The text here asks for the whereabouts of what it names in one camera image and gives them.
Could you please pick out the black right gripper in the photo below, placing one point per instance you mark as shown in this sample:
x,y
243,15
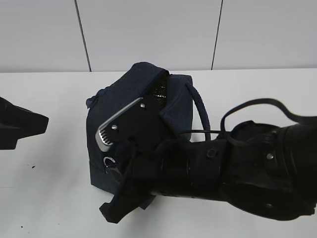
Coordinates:
x,y
161,161

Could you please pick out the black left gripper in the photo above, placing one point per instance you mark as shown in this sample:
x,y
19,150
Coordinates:
x,y
17,123

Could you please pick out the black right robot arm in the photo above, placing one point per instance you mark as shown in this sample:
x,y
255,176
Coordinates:
x,y
262,169

